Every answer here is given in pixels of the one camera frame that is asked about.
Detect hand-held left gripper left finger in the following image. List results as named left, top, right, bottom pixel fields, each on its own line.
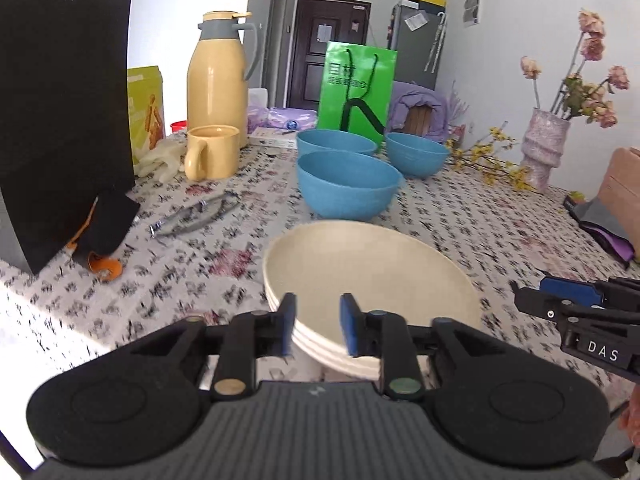
left=122, top=292, right=298, bottom=403

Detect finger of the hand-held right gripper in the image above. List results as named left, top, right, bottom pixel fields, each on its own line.
left=511, top=282, right=640, bottom=328
left=539, top=275, right=640, bottom=308

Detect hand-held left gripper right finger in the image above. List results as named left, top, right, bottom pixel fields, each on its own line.
left=339, top=292, right=506, bottom=403

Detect stack of cream plates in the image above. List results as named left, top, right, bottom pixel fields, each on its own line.
left=262, top=219, right=484, bottom=361

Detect blue bowl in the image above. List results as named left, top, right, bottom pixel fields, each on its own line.
left=296, top=150, right=405, bottom=222
left=296, top=128, right=379, bottom=157
left=385, top=132, right=452, bottom=179

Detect person's right hand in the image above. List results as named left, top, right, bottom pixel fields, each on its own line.
left=619, top=389, right=640, bottom=447

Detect purple cloth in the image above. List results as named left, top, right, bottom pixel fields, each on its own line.
left=585, top=225, right=637, bottom=262

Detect grey cloth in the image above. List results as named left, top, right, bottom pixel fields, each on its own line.
left=569, top=195, right=636, bottom=247

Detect printed tablecloth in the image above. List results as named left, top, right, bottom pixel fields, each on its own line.
left=0, top=127, right=640, bottom=411

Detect yellow flower branch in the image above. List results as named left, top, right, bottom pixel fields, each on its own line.
left=445, top=122, right=536, bottom=194

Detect lilac textured vase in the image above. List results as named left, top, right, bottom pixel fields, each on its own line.
left=520, top=108, right=572, bottom=194

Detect metal tongs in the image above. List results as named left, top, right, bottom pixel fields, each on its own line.
left=147, top=192, right=241, bottom=239

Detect yellow mug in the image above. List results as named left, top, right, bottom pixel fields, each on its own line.
left=184, top=125, right=241, bottom=181

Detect white booklet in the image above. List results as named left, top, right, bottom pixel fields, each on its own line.
left=248, top=126, right=299, bottom=151

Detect black and orange object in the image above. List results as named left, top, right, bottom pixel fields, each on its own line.
left=65, top=192, right=142, bottom=284

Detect purple plastic package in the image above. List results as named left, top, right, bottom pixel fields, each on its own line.
left=246, top=105, right=319, bottom=132

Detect white rubber gloves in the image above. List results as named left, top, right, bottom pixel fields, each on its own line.
left=136, top=136, right=190, bottom=182

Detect wooden chair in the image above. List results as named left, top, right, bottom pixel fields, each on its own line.
left=404, top=105, right=437, bottom=137

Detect green paper bag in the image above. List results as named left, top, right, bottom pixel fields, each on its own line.
left=317, top=41, right=399, bottom=145

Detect dark brown door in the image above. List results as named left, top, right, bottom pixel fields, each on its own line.
left=286, top=0, right=372, bottom=110

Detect dried pink rose bouquet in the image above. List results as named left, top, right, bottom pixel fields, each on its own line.
left=520, top=8, right=631, bottom=129

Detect yellow thermos jug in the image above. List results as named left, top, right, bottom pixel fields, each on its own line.
left=186, top=10, right=260, bottom=150

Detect yellow-green printed box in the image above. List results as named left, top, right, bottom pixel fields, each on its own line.
left=126, top=65, right=166, bottom=167

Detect grey refrigerator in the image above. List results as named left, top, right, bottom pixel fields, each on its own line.
left=390, top=2, right=447, bottom=91

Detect grey side door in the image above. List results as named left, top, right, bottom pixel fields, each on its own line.
left=267, top=0, right=291, bottom=109

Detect hanging folded umbrella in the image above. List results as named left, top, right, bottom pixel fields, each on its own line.
left=424, top=9, right=447, bottom=74

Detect black paper bag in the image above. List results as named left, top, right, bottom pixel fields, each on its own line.
left=0, top=0, right=137, bottom=277

